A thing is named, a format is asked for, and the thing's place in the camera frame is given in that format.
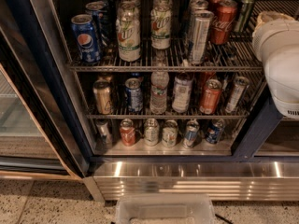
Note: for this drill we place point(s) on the red can shelf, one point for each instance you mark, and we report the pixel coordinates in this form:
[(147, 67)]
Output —
[(210, 97), (127, 131)]

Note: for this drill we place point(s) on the front silver slim can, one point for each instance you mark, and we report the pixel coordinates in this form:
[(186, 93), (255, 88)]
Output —
[(201, 21)]

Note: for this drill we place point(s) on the labelled dark bottle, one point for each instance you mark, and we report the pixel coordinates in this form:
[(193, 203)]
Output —
[(182, 91)]

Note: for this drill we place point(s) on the red can middle shelf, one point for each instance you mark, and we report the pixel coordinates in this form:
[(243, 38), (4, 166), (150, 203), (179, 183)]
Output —
[(210, 97)]

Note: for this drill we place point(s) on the silver can bottom left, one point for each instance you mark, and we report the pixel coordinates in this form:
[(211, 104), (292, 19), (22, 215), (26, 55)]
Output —
[(104, 130)]

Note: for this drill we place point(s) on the clear plastic bin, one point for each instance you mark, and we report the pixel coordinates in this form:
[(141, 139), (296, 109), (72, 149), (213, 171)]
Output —
[(165, 208)]

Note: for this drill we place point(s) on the blue can middle shelf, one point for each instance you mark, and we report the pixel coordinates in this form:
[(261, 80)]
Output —
[(133, 94)]

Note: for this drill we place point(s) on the front red Coca-Cola can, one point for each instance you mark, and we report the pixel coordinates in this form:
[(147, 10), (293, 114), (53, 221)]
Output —
[(221, 27)]

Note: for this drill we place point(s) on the silver slim can middle shelf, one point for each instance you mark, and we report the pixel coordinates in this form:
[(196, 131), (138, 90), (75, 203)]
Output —
[(239, 87)]

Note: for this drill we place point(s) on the front right 7UP can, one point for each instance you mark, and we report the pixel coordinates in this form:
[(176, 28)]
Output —
[(161, 18)]

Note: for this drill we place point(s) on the front blue Pepsi can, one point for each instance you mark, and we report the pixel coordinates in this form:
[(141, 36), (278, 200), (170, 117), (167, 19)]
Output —
[(85, 33)]

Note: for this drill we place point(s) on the blue Pepsi can bottom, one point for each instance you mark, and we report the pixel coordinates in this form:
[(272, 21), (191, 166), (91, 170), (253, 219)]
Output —
[(214, 131)]

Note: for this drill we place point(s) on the wire shelf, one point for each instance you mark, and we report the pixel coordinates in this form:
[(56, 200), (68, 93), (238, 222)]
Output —
[(236, 55), (192, 113)]

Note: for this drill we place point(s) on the open glass fridge door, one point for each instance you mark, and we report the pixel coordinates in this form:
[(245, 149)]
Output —
[(42, 125)]

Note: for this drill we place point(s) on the front left 7UP can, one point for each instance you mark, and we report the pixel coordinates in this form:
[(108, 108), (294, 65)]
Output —
[(128, 32)]

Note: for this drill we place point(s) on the clear water bottle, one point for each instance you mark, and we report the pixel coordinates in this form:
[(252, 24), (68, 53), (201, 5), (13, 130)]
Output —
[(158, 91)]

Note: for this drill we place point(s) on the middle wire shelf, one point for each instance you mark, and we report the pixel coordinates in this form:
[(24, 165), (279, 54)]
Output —
[(192, 113)]

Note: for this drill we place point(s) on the white can bottom shelf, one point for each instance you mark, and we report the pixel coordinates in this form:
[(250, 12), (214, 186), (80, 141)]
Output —
[(151, 132)]

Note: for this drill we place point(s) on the front green can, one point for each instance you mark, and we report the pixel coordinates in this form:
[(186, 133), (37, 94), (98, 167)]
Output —
[(245, 8)]

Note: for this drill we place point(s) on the silver blue can bottom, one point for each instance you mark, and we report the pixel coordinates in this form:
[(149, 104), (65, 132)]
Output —
[(191, 132)]

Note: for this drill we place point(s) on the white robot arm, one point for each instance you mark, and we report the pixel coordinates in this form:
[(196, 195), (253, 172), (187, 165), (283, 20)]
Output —
[(281, 71)]

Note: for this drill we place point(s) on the stainless steel fridge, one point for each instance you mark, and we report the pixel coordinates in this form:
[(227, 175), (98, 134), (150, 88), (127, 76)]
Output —
[(116, 170)]

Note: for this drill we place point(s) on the top wire shelf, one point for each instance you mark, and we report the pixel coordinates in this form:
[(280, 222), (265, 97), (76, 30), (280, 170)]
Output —
[(236, 55)]

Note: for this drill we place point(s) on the white 7UP can bottom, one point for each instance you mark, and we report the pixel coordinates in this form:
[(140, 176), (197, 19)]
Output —
[(170, 133)]

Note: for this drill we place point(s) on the red can bottom shelf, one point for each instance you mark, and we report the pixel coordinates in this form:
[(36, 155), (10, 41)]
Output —
[(127, 131)]

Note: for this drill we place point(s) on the gold can middle shelf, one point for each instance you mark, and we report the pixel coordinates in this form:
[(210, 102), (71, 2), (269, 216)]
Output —
[(102, 94)]

